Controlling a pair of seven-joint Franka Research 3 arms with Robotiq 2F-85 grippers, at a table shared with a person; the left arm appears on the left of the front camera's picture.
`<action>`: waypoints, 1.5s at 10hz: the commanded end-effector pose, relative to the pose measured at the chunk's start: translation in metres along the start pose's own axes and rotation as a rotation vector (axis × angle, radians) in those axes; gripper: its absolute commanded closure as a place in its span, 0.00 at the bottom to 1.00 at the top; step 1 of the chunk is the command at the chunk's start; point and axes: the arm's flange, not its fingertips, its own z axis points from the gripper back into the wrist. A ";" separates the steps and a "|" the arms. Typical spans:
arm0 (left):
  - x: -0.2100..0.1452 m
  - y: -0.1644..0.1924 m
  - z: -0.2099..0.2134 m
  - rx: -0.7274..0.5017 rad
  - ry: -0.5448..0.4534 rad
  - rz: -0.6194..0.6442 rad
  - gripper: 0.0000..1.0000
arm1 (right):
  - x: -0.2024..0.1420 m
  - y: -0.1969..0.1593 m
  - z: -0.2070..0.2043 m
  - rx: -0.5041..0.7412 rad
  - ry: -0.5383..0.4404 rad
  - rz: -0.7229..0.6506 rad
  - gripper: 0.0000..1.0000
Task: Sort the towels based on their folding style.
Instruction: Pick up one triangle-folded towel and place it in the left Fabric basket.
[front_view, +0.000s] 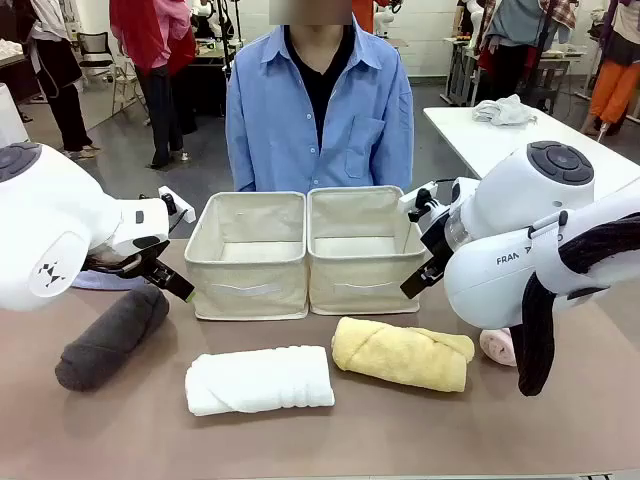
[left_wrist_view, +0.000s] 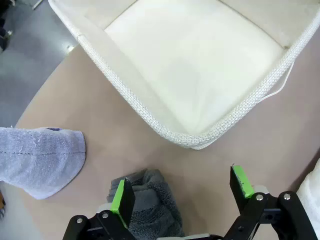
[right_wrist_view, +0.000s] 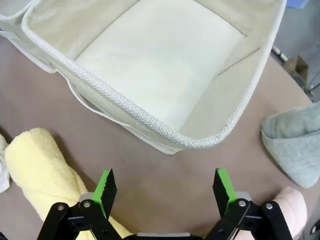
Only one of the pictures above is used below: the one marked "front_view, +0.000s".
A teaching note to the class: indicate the metal folding stool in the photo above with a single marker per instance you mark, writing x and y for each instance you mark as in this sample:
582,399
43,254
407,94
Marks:
127,90

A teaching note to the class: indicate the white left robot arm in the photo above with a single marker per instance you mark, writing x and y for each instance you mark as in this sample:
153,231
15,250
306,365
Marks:
55,220

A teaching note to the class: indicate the pink towel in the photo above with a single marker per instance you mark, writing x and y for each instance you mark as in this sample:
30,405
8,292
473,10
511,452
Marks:
500,347

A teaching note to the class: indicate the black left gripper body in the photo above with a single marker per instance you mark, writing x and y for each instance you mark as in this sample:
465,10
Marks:
145,260

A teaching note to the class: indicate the cream fabric storage bin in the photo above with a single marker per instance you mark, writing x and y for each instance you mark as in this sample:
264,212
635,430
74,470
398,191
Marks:
245,290
365,290

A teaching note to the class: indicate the white towel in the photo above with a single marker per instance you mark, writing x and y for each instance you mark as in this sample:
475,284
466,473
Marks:
260,380

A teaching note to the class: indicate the person in blue shirt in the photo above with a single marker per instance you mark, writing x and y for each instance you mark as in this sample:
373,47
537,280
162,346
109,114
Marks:
280,125

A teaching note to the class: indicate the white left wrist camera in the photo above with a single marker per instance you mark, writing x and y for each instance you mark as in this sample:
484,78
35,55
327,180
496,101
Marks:
182,207

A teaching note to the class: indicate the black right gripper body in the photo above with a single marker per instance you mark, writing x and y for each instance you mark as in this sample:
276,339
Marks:
437,240

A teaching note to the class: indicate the white air purifier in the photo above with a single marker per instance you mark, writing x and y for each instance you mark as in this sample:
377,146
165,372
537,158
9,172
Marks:
11,120

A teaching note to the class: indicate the black mesh office chair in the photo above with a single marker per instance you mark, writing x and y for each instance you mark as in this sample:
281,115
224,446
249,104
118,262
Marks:
95,50

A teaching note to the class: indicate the crumpled white cloth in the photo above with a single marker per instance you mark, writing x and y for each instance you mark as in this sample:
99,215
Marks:
502,111

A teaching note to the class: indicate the bystander in red top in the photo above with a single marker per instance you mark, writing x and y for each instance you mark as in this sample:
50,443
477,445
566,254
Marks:
160,55

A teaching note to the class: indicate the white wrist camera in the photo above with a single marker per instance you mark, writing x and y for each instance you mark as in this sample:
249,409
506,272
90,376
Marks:
182,207
415,197

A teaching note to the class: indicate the yellow towel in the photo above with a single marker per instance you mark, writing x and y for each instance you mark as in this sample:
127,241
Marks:
400,355

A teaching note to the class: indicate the light blue cone-folded towel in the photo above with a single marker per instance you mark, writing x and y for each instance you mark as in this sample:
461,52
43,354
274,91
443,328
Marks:
100,283

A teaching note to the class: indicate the dark grey towel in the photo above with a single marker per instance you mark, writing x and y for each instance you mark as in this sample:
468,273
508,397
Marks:
110,340

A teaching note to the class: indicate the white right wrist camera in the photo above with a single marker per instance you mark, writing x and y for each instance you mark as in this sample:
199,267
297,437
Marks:
415,197

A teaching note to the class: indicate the bystander in black trousers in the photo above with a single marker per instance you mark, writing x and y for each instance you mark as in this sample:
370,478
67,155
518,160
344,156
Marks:
65,90

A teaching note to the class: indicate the white table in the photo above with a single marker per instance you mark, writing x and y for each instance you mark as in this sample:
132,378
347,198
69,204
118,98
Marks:
480,145

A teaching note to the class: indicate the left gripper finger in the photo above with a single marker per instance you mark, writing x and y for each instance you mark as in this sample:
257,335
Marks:
167,287
175,277

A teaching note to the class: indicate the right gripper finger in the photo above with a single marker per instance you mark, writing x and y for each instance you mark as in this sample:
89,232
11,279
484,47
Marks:
425,285
417,279

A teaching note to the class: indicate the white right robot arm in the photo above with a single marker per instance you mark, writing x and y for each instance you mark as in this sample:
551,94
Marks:
505,260

